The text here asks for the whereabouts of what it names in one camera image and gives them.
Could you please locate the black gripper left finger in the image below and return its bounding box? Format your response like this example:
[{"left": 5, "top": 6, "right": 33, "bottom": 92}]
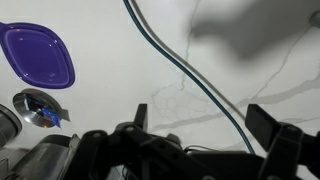
[{"left": 64, "top": 103, "right": 214, "bottom": 180}]

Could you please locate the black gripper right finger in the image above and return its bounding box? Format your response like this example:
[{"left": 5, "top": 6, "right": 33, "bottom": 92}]
[{"left": 244, "top": 103, "right": 320, "bottom": 180}]

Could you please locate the purple plastic lid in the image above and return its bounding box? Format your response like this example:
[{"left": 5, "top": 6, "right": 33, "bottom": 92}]
[{"left": 0, "top": 21, "right": 76, "bottom": 90}]

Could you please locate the black cable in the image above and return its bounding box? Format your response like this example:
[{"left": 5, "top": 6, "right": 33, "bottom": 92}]
[{"left": 122, "top": 0, "right": 257, "bottom": 156}]

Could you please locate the grey cable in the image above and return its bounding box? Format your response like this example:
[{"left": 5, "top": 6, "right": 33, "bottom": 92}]
[{"left": 129, "top": 0, "right": 248, "bottom": 121}]

